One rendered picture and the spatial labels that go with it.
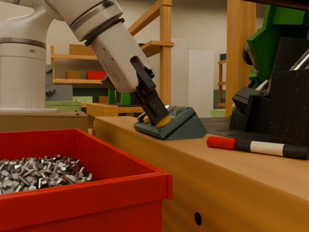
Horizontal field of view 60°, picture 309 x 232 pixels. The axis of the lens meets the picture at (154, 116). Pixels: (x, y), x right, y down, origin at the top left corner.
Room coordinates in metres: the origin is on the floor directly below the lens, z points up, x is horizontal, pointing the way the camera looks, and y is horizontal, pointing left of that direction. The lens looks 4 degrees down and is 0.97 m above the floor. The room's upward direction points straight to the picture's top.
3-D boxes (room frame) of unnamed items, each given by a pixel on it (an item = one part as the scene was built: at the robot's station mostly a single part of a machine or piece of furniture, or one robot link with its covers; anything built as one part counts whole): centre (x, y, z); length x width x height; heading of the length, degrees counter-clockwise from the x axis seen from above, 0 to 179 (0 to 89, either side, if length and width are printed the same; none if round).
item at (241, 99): (0.60, -0.21, 0.95); 0.07 x 0.04 x 0.06; 22
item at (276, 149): (0.35, -0.13, 0.91); 0.13 x 0.02 x 0.02; 49
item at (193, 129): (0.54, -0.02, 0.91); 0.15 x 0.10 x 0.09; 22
